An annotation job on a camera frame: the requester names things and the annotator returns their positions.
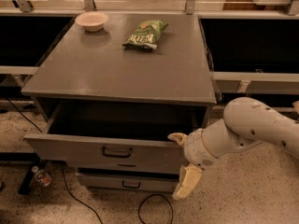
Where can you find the grey top drawer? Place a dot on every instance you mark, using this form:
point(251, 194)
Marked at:
point(125, 137)

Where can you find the black metal leg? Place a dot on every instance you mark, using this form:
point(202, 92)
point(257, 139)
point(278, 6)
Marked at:
point(25, 186)

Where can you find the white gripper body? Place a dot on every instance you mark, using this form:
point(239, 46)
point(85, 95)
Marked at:
point(196, 148)

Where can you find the grey drawer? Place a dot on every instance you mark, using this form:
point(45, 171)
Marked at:
point(126, 182)
point(125, 137)

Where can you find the green chip bag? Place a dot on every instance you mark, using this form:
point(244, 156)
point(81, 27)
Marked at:
point(146, 35)

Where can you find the grey drawer cabinet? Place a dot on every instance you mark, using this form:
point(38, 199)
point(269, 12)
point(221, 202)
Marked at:
point(95, 68)

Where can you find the beige bowl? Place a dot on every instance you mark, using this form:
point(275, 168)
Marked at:
point(92, 21)

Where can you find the grey bottom drawer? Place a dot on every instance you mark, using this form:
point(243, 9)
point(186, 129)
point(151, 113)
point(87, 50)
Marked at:
point(126, 182)

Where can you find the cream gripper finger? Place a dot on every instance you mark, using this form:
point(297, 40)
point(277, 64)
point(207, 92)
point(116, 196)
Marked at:
point(189, 177)
point(180, 138)

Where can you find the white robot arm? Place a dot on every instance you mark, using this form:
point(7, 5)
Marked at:
point(246, 123)

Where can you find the plastic bottle on floor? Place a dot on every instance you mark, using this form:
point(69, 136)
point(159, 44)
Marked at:
point(41, 177)

